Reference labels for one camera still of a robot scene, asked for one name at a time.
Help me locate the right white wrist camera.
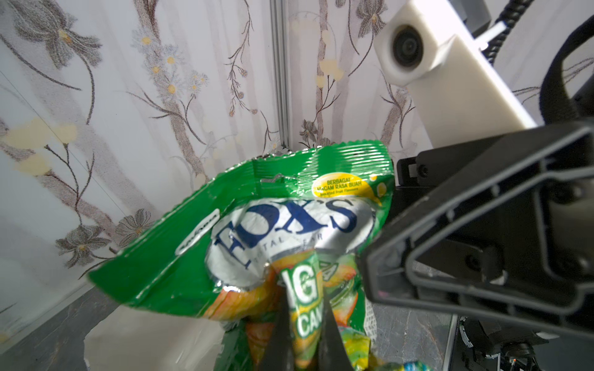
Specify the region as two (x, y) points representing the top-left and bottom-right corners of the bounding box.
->
(374, 1), (537, 148)

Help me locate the green fruit candy packet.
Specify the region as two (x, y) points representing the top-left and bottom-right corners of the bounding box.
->
(87, 140), (433, 371)

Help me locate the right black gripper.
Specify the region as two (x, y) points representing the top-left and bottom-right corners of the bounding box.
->
(359, 117), (594, 371)

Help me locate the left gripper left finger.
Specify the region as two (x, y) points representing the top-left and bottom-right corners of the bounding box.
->
(258, 291), (295, 371)

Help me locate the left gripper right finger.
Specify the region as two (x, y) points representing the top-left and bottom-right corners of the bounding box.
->
(317, 297), (354, 371)

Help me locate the white paper bag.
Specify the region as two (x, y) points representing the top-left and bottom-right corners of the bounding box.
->
(84, 306), (224, 370)

